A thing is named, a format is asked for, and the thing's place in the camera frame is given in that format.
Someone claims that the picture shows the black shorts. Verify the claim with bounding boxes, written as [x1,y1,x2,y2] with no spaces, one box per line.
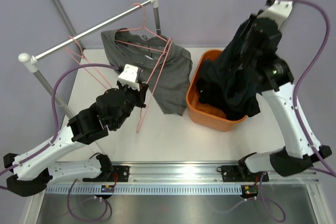
[196,78,228,119]

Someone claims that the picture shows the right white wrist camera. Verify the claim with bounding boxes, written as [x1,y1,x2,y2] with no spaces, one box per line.
[257,0,293,29]

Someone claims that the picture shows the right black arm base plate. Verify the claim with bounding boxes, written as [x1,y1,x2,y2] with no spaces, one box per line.
[217,165,250,182]

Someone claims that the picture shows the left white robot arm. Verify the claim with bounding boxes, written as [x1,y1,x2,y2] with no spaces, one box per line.
[4,82,149,197]

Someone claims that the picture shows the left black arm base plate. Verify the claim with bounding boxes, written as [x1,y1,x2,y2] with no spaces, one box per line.
[82,165,130,183]

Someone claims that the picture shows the pink hanger of grey shorts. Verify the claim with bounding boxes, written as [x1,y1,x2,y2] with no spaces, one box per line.
[115,3,171,54]

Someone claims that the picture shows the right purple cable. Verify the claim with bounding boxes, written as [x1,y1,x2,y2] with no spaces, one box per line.
[272,0,336,178]

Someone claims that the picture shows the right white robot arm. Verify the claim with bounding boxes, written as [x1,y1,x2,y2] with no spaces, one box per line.
[238,11,332,180]

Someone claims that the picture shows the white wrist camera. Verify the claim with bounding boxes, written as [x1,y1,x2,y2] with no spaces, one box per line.
[118,64,140,91]
[257,0,293,29]

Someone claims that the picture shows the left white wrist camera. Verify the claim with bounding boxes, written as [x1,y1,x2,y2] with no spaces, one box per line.
[118,64,140,91]

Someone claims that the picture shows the white slotted cable duct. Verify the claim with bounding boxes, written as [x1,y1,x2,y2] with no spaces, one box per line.
[45,183,243,195]

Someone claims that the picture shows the grey shorts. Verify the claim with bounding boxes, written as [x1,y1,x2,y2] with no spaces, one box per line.
[101,29,193,115]

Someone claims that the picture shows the pink hanger of black shorts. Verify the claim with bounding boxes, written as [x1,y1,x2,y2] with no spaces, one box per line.
[64,35,113,91]

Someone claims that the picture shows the pink hanger of navy shorts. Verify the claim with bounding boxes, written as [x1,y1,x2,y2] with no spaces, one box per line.
[135,37,174,134]

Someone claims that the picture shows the silver clothes rack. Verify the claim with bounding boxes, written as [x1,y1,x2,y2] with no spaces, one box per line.
[18,0,162,120]

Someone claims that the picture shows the purple cable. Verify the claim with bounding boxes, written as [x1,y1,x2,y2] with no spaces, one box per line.
[272,0,336,178]
[0,63,120,191]

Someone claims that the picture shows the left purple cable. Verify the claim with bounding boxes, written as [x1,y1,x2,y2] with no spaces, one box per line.
[0,63,120,191]

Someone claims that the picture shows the orange plastic basket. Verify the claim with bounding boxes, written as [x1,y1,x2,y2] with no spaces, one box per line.
[186,49,247,132]

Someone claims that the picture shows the dark navy shorts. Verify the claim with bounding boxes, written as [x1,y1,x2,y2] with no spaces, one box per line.
[200,18,260,121]

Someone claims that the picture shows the aluminium mounting rail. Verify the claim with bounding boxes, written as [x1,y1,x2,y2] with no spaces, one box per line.
[34,162,320,184]

